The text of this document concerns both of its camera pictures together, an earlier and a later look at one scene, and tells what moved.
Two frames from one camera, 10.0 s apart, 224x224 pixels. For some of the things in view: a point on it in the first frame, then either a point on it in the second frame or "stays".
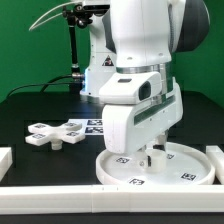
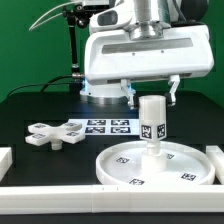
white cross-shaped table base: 42,133 stays
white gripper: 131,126 to 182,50
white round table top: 185,166 stays
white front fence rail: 111,199 stays
